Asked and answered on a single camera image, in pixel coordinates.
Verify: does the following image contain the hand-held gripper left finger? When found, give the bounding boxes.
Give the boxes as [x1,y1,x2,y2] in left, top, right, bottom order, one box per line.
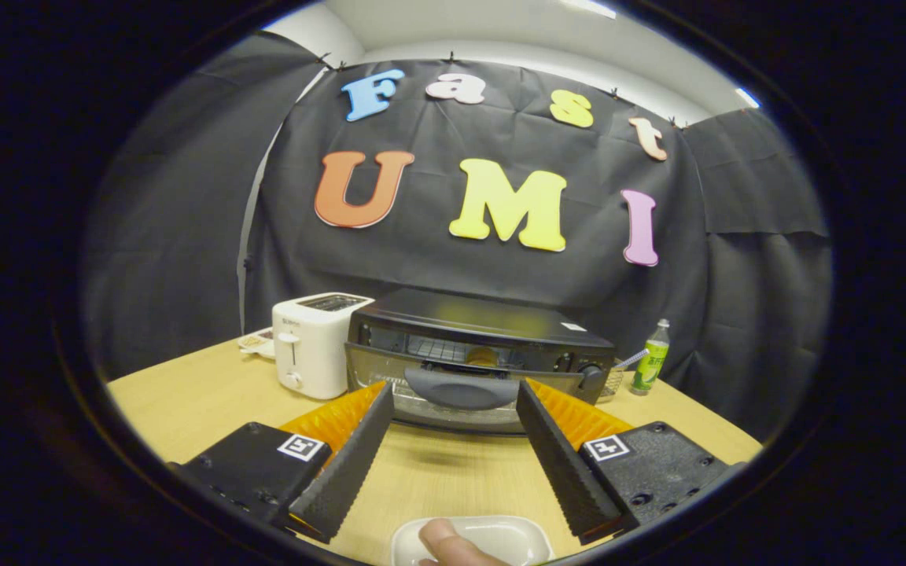
[166,381,396,545]

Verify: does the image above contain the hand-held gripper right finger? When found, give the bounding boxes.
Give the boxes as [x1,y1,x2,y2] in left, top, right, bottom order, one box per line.
[516,379,745,546]

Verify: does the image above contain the white square plate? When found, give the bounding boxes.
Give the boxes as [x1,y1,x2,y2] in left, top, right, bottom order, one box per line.
[390,515,554,566]

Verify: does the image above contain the black toaster oven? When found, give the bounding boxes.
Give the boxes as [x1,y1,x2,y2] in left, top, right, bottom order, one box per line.
[344,287,617,436]

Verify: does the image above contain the white toaster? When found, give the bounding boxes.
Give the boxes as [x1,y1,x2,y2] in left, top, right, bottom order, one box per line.
[272,292,375,400]

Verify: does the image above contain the green drink bottle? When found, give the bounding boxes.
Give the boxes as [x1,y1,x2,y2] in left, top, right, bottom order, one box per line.
[631,318,671,396]

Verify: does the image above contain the long ceiling light panel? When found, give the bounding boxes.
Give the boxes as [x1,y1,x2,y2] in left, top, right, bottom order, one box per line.
[559,0,619,20]

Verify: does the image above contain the wire mesh utensil holder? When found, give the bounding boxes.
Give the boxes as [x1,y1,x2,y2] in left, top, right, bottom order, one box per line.
[596,359,635,404]

